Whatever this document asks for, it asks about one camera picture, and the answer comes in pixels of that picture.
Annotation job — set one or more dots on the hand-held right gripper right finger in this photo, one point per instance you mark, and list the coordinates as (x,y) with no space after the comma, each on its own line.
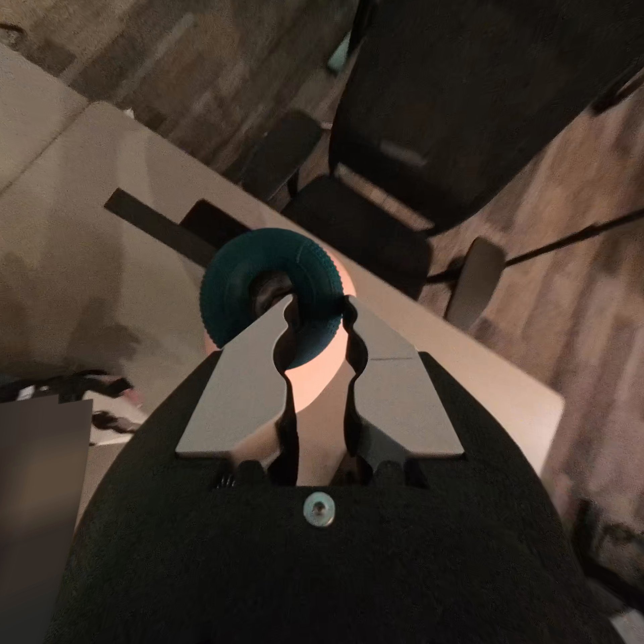
(402,397)

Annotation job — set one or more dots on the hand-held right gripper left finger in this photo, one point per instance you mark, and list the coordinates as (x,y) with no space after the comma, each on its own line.
(236,392)

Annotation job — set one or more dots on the peach round disc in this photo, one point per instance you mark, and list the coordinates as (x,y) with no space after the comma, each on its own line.
(322,382)

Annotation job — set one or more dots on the grey chair armrest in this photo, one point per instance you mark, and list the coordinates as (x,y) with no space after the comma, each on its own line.
(478,281)

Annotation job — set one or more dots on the black flat strip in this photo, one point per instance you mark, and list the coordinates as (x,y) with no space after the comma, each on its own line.
(151,221)

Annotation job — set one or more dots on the black thin rod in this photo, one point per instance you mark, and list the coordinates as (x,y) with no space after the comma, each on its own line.
(568,241)

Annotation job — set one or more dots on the black office chair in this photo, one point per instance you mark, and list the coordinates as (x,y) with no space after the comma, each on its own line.
(427,100)

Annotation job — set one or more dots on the small teal object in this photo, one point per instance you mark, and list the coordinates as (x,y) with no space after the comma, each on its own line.
(339,53)

